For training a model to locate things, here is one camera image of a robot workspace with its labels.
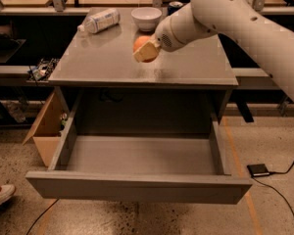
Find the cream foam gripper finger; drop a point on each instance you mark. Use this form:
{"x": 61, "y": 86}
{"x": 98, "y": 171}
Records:
{"x": 149, "y": 51}

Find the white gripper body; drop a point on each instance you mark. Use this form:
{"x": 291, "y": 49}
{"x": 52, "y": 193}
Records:
{"x": 165, "y": 38}

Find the orange fruit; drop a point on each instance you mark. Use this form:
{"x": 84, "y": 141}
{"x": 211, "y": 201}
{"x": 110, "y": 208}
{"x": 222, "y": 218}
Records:
{"x": 139, "y": 42}

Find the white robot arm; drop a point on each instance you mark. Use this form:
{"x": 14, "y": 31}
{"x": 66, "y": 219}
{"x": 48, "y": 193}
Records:
{"x": 267, "y": 43}

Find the grey cabinet counter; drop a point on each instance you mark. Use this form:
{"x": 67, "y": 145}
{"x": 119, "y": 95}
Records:
{"x": 179, "y": 92}

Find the grey open top drawer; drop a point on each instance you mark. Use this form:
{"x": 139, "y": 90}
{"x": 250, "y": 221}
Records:
{"x": 178, "y": 168}

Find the blue Pepsi can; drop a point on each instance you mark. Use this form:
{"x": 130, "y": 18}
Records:
{"x": 174, "y": 6}

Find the white ceramic bowl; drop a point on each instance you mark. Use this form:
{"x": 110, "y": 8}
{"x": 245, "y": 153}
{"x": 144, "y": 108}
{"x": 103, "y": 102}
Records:
{"x": 146, "y": 18}

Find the clear plastic water bottle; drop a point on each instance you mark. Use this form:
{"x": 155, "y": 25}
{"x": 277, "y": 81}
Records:
{"x": 100, "y": 21}

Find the cardboard box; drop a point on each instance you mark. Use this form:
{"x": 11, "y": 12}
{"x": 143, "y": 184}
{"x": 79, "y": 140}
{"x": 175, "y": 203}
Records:
{"x": 45, "y": 131}

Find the black foot pedal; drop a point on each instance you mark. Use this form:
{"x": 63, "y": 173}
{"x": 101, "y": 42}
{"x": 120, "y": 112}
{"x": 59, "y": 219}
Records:
{"x": 258, "y": 170}

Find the white and red sneaker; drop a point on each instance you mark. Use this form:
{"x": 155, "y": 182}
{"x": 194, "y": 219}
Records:
{"x": 6, "y": 192}

